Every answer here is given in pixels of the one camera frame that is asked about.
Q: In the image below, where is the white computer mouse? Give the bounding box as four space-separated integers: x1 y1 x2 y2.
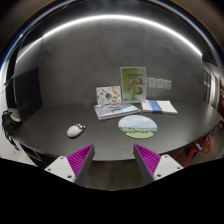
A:
67 124 85 138

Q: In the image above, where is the white wall switch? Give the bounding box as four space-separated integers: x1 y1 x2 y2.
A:
165 80 172 90
157 79 165 88
148 78 157 88

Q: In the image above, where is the round landscape mouse pad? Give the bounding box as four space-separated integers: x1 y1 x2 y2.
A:
118 115 158 139

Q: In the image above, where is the white colourful sticker card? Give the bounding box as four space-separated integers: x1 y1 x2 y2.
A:
96 86 121 105

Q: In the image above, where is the green standing poster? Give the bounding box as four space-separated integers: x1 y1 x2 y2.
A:
120 67 147 103

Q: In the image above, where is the ceiling light strip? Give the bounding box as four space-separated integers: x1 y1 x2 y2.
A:
16 14 203 63

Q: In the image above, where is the blue white booklet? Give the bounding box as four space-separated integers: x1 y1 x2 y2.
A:
141 100 177 114

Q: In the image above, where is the white wall switch right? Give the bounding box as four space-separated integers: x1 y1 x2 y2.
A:
165 80 172 90

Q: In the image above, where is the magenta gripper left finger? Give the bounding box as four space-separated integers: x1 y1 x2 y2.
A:
46 145 95 187

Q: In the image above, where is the grey patterned book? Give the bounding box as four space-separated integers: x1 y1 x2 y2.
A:
94 102 140 120

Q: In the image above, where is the red chair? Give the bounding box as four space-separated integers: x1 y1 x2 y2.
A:
174 135 211 167

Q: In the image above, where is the white wall switch left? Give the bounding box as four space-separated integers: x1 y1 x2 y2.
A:
148 78 157 88

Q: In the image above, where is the white wall switch middle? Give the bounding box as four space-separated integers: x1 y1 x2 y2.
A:
157 79 165 88

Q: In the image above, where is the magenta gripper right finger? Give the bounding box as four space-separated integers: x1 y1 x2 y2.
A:
133 144 182 185

